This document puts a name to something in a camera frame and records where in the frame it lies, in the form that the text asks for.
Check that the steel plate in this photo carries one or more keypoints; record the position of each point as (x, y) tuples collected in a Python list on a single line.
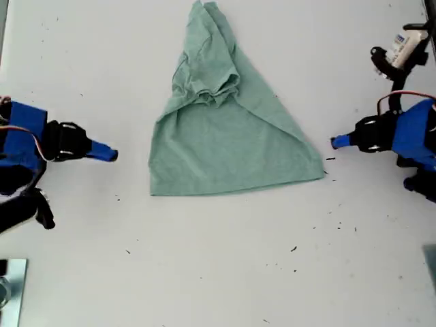
[(15, 293)]

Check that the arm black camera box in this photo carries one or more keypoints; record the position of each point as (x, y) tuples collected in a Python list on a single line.
[(405, 44), (20, 211)]

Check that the green t-shirt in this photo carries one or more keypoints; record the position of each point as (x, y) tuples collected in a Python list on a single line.
[(221, 153)]

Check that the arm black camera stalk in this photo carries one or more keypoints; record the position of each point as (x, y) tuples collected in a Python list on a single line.
[(396, 92)]

